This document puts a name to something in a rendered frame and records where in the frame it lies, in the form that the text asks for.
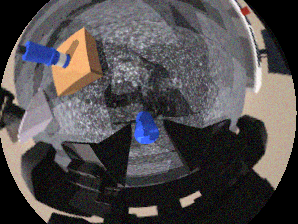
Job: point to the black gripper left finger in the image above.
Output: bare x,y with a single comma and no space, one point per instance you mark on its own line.
110,154

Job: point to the orange square block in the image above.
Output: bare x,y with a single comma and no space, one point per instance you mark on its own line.
84,66

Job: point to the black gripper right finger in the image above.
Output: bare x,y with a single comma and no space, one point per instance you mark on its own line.
191,142

